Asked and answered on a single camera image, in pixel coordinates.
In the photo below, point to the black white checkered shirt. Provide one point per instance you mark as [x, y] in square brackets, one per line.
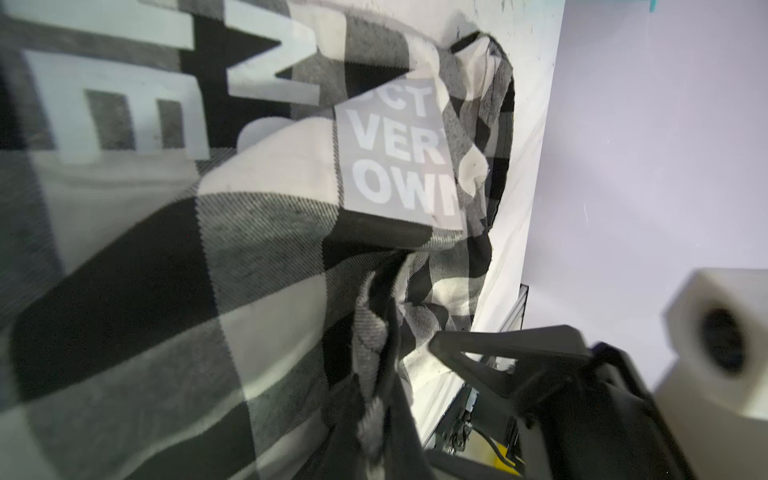
[215, 213]

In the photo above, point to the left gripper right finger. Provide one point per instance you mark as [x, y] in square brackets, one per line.
[403, 456]

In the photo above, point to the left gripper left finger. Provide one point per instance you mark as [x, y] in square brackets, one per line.
[347, 450]

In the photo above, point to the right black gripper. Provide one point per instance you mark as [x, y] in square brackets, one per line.
[588, 415]

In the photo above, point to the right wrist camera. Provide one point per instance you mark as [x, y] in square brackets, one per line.
[714, 398]

